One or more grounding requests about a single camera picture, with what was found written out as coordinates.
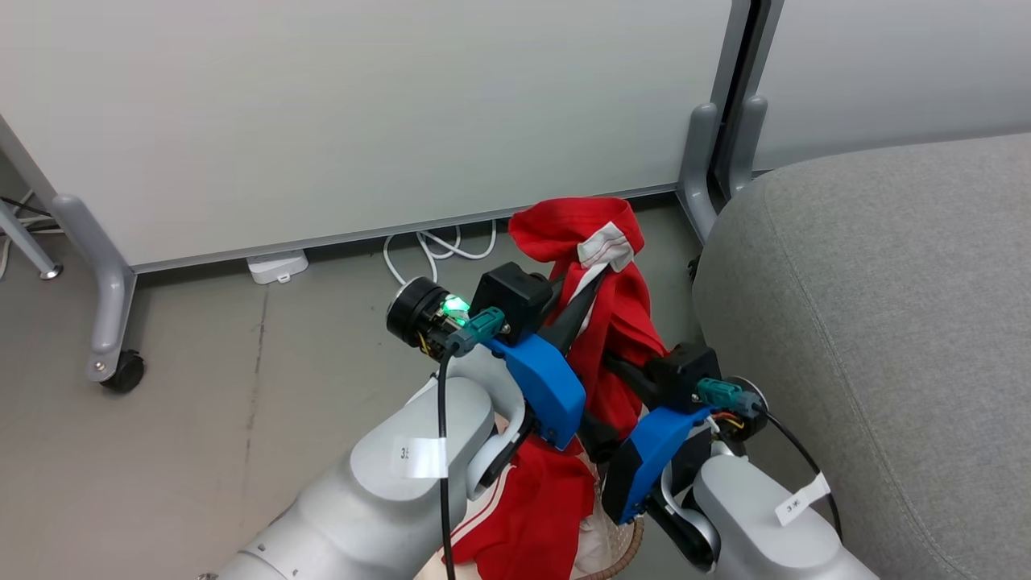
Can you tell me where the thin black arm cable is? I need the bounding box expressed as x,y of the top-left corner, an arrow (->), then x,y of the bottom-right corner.
761,411 -> 843,539
437,342 -> 465,580

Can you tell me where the black caster wheel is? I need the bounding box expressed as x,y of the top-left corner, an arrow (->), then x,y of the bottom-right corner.
100,350 -> 147,395

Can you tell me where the teal cable connector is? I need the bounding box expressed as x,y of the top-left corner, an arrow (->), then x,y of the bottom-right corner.
697,377 -> 763,419
447,306 -> 509,356

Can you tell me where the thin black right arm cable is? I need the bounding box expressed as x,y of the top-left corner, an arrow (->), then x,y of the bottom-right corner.
761,411 -> 843,539

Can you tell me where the grey partition leg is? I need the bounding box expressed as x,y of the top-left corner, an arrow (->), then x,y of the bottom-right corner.
51,193 -> 138,383

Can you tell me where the large white partition panel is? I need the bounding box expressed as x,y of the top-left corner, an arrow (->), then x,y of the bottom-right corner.
0,0 -> 735,275

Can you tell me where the white power adapter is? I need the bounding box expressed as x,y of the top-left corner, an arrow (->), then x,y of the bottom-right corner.
246,249 -> 310,285

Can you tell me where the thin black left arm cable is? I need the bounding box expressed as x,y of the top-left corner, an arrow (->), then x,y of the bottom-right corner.
437,342 -> 465,580

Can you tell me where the white paper cable tag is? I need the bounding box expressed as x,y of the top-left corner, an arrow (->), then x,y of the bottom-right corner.
391,437 -> 449,479
774,473 -> 831,527

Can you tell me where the red white-striped sports garment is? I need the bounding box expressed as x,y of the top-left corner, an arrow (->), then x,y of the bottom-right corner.
443,197 -> 671,580

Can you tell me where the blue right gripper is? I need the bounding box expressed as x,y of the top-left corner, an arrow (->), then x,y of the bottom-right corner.
602,353 -> 711,527

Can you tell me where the narrow white partition panel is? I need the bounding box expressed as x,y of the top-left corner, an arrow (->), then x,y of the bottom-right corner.
753,0 -> 1031,172

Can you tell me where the cream laundry basket brown rim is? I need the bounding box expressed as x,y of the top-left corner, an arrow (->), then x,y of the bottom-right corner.
419,475 -> 647,580

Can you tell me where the thin grey frame leg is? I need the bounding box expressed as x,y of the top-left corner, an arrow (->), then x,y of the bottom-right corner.
0,200 -> 64,281

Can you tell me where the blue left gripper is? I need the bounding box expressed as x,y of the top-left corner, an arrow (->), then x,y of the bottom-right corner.
490,268 -> 611,451

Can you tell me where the grey fabric sofa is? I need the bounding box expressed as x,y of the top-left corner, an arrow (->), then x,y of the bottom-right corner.
693,133 -> 1031,580

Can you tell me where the grey partition post with foot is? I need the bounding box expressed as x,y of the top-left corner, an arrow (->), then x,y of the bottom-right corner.
679,0 -> 754,244
727,0 -> 786,200

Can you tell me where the black floor cable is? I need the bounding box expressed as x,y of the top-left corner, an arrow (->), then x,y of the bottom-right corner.
0,196 -> 52,221

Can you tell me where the white coiled cable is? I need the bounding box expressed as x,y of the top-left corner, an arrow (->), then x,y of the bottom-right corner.
382,218 -> 499,288

